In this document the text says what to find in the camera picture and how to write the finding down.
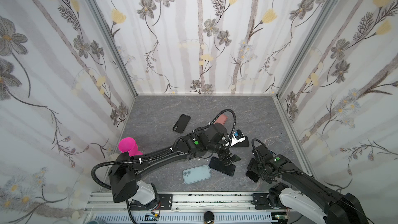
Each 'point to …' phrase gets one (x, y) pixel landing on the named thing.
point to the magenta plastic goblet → (129, 144)
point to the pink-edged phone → (252, 176)
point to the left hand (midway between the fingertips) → (234, 146)
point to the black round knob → (209, 216)
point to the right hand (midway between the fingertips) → (249, 167)
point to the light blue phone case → (196, 174)
